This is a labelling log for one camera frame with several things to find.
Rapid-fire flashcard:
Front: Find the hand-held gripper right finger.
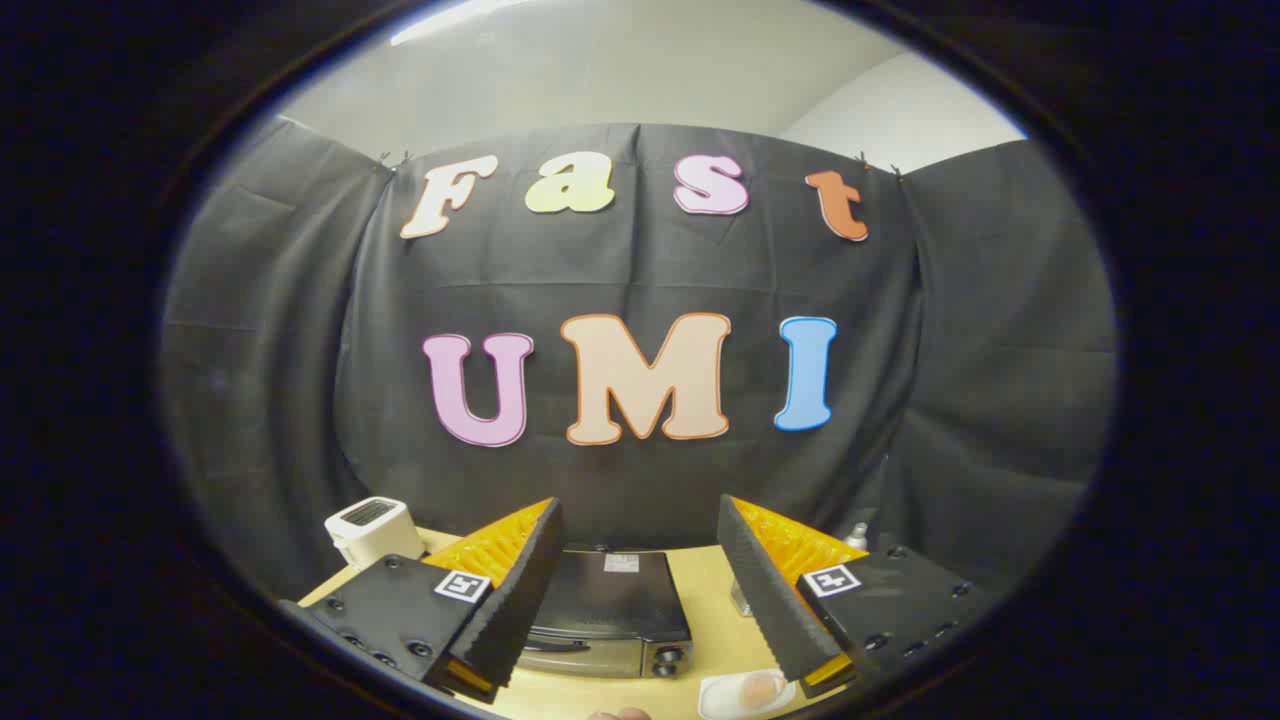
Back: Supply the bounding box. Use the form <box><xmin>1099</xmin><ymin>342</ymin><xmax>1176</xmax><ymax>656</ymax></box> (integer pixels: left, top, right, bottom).
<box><xmin>716</xmin><ymin>494</ymin><xmax>1001</xmax><ymax>699</ymax></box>

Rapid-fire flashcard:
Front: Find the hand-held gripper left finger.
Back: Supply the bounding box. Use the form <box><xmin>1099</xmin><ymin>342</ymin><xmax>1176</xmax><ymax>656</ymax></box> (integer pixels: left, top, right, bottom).
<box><xmin>278</xmin><ymin>497</ymin><xmax>567</xmax><ymax>704</ymax></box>

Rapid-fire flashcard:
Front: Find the black toaster oven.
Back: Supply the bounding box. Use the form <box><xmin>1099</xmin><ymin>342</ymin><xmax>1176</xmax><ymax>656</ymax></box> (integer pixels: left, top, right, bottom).
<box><xmin>518</xmin><ymin>545</ymin><xmax>694</xmax><ymax>681</ymax></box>

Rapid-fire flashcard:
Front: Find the white bread toaster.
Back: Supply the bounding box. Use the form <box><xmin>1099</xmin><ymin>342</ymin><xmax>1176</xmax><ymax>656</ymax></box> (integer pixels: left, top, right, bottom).
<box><xmin>324</xmin><ymin>497</ymin><xmax>427</xmax><ymax>571</ymax></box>

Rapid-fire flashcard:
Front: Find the white square plate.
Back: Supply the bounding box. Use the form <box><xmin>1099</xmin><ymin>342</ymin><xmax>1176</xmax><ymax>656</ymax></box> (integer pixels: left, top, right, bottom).
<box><xmin>697</xmin><ymin>668</ymin><xmax>801</xmax><ymax>720</ymax></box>

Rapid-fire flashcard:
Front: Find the black backdrop cloth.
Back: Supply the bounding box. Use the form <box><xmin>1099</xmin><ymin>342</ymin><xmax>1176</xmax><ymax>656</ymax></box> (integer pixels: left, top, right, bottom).
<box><xmin>160</xmin><ymin>118</ymin><xmax>1119</xmax><ymax>601</ymax></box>

